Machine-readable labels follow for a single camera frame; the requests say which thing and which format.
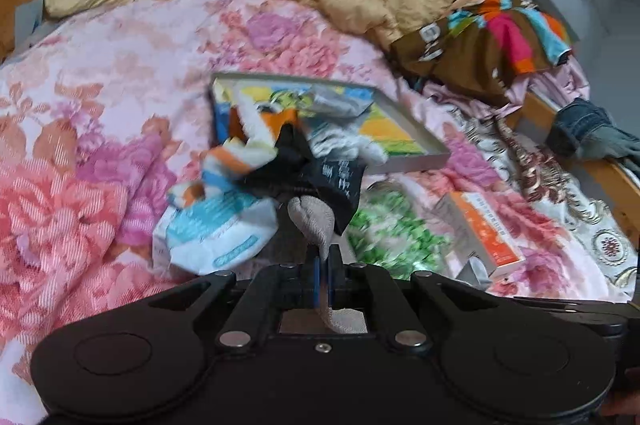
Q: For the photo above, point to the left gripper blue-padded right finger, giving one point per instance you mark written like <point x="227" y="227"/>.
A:
<point x="335" y="272"/>

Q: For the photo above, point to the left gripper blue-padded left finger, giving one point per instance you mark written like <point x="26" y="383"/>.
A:
<point x="317" y="277"/>

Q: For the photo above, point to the beige linen drawstring bag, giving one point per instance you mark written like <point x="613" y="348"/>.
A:
<point x="315" y="220"/>

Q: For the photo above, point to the green patterned bag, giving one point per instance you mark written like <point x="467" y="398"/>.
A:
<point x="388" y="231"/>

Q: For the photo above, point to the black printed pouch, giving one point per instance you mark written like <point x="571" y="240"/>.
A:
<point x="296" y="172"/>

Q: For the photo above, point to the blue and white wipes pack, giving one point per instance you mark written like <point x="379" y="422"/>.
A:
<point x="218" y="233"/>

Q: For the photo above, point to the striped white orange towel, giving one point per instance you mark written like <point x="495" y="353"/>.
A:
<point x="252" y="143"/>

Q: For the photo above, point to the grey disposable face mask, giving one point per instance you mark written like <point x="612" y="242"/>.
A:
<point x="325" y="101"/>

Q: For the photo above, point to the person's right hand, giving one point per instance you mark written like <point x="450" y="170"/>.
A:
<point x="624" y="399"/>

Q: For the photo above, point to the floral gold patterned sheet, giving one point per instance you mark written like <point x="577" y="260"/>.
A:
<point x="531" y="170"/>

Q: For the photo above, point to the orange and white medicine box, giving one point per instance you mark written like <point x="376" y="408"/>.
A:
<point x="482" y="250"/>

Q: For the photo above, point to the grey tray with cartoon picture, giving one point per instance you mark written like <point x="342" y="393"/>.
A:
<point x="409" y="145"/>

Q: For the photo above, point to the blue denim jeans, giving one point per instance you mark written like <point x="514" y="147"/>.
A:
<point x="583" y="131"/>

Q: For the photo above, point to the pale pink garment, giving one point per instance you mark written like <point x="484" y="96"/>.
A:
<point x="561" y="85"/>

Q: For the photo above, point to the pink floral bedspread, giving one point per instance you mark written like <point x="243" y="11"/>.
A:
<point x="100" y="118"/>

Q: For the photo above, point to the brown multicolour garment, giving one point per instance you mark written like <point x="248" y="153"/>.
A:
<point x="481" y="47"/>

